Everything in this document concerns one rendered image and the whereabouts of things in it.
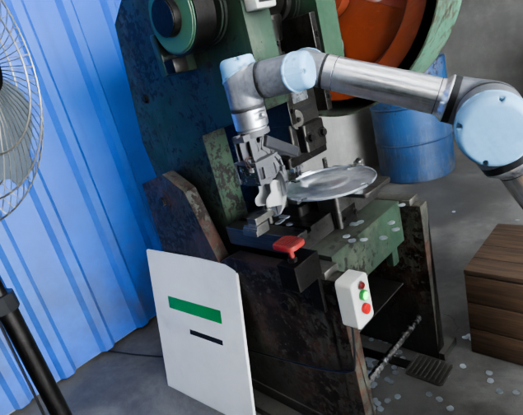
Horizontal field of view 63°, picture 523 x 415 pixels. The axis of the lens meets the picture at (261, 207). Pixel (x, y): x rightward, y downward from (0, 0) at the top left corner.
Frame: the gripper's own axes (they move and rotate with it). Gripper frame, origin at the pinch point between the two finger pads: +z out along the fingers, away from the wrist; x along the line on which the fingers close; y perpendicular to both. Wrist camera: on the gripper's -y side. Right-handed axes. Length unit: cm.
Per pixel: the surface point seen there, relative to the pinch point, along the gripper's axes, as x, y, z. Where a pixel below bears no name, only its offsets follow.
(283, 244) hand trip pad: 0.4, 2.1, 8.8
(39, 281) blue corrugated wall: -135, 26, 35
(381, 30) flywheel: -6, -69, -32
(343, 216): -4.8, -29.4, 16.3
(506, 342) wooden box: 28, -63, 77
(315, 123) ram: -11.5, -33.6, -12.0
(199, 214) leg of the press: -46.4, -8.0, 9.5
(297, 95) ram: -14.3, -31.9, -20.8
